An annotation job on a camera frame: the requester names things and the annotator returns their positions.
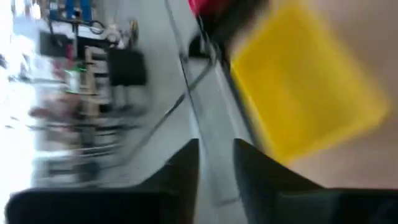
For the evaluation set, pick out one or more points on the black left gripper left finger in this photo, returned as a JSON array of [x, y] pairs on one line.
[[155, 205]]

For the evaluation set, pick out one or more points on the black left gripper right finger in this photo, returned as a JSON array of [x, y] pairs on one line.
[[280, 199]]

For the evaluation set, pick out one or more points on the yellow plastic basket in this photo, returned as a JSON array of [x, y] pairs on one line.
[[304, 84]]

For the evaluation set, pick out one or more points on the red plastic basket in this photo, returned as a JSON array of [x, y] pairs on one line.
[[206, 6]]

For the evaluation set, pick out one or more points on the black square background object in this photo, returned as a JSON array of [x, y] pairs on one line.
[[127, 67]]

